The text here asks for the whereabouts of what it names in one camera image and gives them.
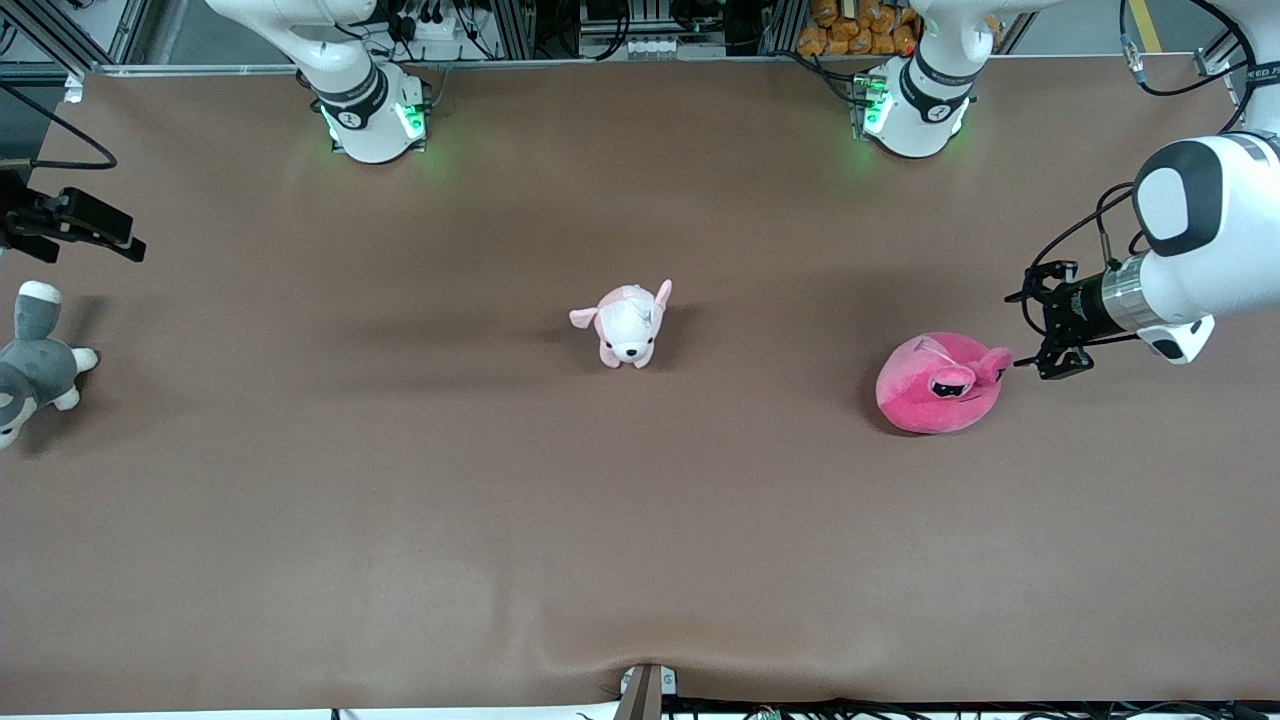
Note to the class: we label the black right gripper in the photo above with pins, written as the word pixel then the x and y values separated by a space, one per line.
pixel 42 222

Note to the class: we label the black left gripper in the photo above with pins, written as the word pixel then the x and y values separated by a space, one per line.
pixel 1080 306

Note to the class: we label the hot pink round plush toy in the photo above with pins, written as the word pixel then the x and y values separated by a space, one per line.
pixel 920 405

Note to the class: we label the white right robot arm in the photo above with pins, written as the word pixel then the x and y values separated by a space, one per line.
pixel 360 110

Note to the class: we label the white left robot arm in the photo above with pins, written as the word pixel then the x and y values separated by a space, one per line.
pixel 1220 240

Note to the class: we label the grey white plush husky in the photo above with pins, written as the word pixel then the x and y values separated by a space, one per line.
pixel 35 370

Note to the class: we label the orange items heap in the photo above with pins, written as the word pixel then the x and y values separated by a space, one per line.
pixel 850 25

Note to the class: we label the white power strip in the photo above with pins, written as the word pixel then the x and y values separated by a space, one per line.
pixel 440 25

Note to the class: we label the light pink plush dog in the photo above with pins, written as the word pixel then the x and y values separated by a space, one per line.
pixel 625 325

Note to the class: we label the brown table cover mat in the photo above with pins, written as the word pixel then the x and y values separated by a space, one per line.
pixel 640 520

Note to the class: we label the aluminium frame profile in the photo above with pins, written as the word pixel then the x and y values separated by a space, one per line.
pixel 1222 55
pixel 60 30

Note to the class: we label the aluminium table edge rail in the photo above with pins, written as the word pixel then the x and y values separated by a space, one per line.
pixel 600 63

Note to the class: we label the metal table edge bracket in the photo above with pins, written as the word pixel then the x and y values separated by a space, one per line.
pixel 645 690

